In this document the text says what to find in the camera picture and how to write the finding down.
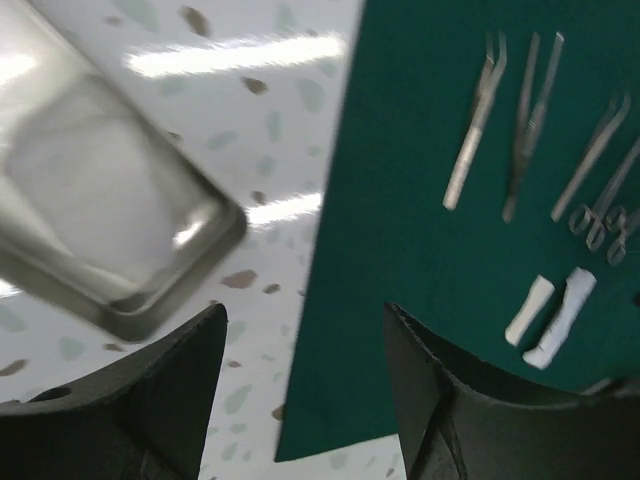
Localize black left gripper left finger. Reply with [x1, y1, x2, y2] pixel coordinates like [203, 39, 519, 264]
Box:
[1, 304, 228, 479]

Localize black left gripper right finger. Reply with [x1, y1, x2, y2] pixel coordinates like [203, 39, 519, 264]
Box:
[384, 304, 639, 479]

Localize white gauze pad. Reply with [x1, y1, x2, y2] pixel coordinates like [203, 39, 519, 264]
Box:
[2, 74, 201, 301]

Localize dark green surgical cloth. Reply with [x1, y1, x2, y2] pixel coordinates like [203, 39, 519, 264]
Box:
[275, 1, 639, 462]

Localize white printed sterile packet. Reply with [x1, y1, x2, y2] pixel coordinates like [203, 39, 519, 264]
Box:
[522, 268, 597, 370]

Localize stainless steel tray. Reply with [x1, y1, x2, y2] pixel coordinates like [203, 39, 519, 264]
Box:
[1, 1, 247, 342]

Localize steel hemostat forceps left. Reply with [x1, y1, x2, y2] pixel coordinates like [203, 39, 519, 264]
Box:
[568, 140, 639, 251]

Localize steel hemostat forceps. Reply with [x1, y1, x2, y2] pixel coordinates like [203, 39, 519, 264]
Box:
[568, 140, 639, 251]
[605, 206, 640, 266]

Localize steel hemostat forceps right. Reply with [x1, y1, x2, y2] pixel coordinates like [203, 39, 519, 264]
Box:
[605, 206, 640, 266]

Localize straight steel tweezers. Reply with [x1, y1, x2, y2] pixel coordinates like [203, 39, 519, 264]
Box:
[502, 31, 565, 223]

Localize curved-tip steel tweezers right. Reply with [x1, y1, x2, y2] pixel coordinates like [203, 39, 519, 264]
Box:
[551, 93, 631, 222]

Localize curved-tip steel tweezers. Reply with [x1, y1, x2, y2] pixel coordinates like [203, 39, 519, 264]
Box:
[551, 93, 631, 222]
[442, 32, 508, 211]

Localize curved-tip steel tweezers left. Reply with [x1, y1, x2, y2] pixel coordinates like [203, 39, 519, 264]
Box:
[442, 32, 508, 211]

